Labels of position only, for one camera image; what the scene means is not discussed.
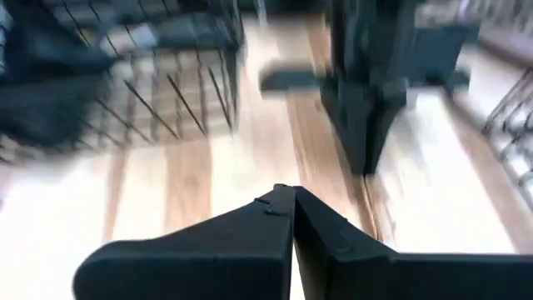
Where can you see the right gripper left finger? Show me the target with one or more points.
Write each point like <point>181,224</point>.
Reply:
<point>208,258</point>

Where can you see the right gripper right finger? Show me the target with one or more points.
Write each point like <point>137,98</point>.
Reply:
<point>375,275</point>

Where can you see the black ladle with white label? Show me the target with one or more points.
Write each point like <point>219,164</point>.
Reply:
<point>50,46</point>

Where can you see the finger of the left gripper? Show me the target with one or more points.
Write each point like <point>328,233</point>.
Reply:
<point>350,121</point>
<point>383,121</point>

